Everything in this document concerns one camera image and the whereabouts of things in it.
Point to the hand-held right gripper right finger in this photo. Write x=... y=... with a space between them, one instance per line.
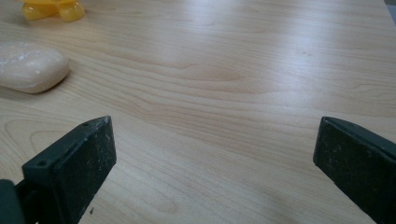
x=351 y=161

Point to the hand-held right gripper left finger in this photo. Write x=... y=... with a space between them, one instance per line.
x=77 y=168

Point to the white soap bar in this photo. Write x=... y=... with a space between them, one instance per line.
x=29 y=68

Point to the yellow plastic soap holder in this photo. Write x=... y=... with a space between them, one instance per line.
x=51 y=9

